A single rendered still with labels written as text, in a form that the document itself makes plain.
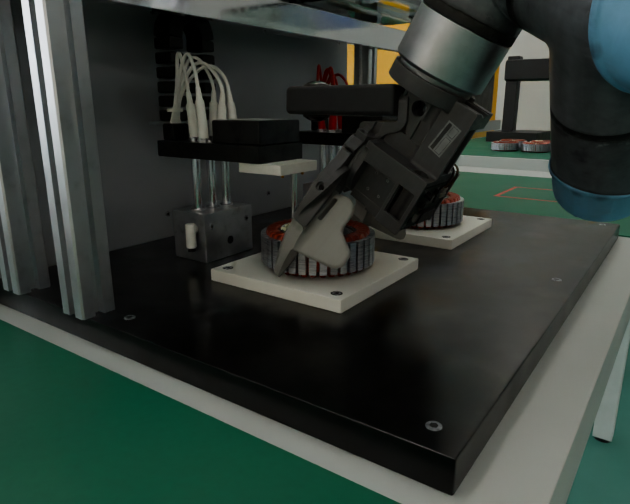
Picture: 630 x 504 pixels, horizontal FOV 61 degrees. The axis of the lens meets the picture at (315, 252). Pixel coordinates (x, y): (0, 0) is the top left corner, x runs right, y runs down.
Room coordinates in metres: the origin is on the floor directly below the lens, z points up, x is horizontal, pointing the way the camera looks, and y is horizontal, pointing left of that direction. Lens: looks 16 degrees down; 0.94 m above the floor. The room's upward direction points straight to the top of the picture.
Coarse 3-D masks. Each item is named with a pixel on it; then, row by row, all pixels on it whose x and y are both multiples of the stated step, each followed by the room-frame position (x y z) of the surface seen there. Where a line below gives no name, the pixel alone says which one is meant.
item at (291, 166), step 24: (216, 120) 0.54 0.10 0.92; (240, 120) 0.53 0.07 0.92; (264, 120) 0.52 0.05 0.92; (288, 120) 0.55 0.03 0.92; (168, 144) 0.58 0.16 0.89; (192, 144) 0.56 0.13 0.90; (216, 144) 0.54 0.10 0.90; (240, 144) 0.52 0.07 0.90; (264, 144) 0.52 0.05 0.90; (288, 144) 0.54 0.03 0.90; (192, 168) 0.57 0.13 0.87; (240, 168) 0.53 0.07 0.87; (264, 168) 0.51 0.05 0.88; (288, 168) 0.51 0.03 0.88; (312, 168) 0.54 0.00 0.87; (216, 192) 0.59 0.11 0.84
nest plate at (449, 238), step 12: (468, 216) 0.74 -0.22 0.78; (372, 228) 0.67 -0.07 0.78; (408, 228) 0.66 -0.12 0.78; (444, 228) 0.66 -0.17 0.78; (456, 228) 0.66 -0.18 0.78; (468, 228) 0.66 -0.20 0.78; (480, 228) 0.69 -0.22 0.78; (396, 240) 0.64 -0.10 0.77; (408, 240) 0.64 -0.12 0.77; (420, 240) 0.63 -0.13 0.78; (432, 240) 0.62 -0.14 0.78; (444, 240) 0.61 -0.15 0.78; (456, 240) 0.61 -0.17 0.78
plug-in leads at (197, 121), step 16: (176, 64) 0.59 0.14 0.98; (192, 64) 0.56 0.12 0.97; (208, 64) 0.58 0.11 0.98; (176, 80) 0.59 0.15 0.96; (224, 80) 0.60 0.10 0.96; (176, 96) 0.59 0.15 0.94; (224, 96) 0.58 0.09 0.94; (176, 112) 0.60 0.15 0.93; (192, 112) 0.58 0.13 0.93; (224, 112) 0.58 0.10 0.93; (176, 128) 0.59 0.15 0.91; (192, 128) 0.58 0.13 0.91
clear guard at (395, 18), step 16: (304, 0) 0.74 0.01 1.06; (320, 0) 0.72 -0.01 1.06; (336, 0) 0.72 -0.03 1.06; (352, 0) 0.72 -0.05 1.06; (368, 0) 0.72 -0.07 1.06; (384, 0) 0.72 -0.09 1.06; (400, 0) 0.72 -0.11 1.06; (416, 0) 0.72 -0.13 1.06; (352, 16) 0.85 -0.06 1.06; (368, 16) 0.85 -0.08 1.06; (384, 16) 0.85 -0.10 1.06; (400, 16) 0.85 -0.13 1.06
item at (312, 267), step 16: (272, 224) 0.52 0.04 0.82; (288, 224) 0.52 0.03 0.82; (352, 224) 0.53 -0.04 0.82; (272, 240) 0.48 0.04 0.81; (352, 240) 0.47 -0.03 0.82; (368, 240) 0.48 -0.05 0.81; (272, 256) 0.48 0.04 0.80; (304, 256) 0.46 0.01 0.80; (352, 256) 0.46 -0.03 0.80; (368, 256) 0.48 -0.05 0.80; (288, 272) 0.47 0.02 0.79; (304, 272) 0.46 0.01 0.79; (320, 272) 0.45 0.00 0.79; (336, 272) 0.46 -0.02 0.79; (352, 272) 0.47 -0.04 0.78
